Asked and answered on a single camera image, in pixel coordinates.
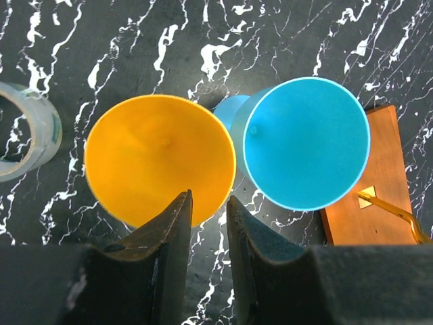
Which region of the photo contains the yellow wine glass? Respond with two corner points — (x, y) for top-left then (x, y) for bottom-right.
(84, 94), (236, 227)

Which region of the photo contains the clear tape roll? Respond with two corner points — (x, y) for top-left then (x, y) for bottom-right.
(1, 82), (62, 182)

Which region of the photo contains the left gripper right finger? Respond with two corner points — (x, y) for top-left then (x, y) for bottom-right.
(227, 196), (432, 324)

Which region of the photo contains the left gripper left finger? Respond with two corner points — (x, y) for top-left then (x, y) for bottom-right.
(1, 190), (193, 324)

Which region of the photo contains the blue wine glass left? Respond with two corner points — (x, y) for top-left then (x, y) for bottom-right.
(214, 77), (371, 211)

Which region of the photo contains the gold wire glass rack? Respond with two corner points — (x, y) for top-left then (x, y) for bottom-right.
(321, 105), (432, 245)

